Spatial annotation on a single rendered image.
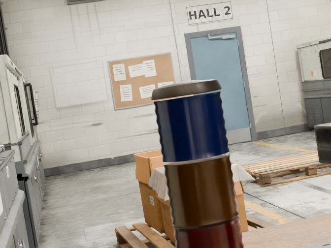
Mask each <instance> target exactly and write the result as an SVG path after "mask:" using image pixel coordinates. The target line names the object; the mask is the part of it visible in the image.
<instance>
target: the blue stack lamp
mask: <svg viewBox="0 0 331 248"><path fill-rule="evenodd" d="M220 94H221V91H219V92H211V93H202V94H196V95H189V96H183V97H176V98H170V99H164V100H158V101H153V103H154V105H155V111H154V112H155V114H156V123H157V125H158V134H159V136H160V137H159V143H160V145H161V153H162V155H163V158H162V161H163V162H181V161H190V160H197V159H203V158H208V157H213V156H218V155H222V154H225V153H228V152H229V151H230V150H229V148H228V139H227V137H226V135H227V130H226V128H225V119H224V117H223V115H224V110H223V108H222V99H221V97H220Z"/></svg>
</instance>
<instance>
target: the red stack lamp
mask: <svg viewBox="0 0 331 248"><path fill-rule="evenodd" d="M172 227H173V229H174V237H175V239H176V240H175V246H176V248H244V243H243V241H242V233H241V224H240V222H239V214H238V215H237V216H236V217H234V218H231V219H229V220H226V221H222V222H218V223H214V224H208V225H200V226H178V225H174V224H172Z"/></svg>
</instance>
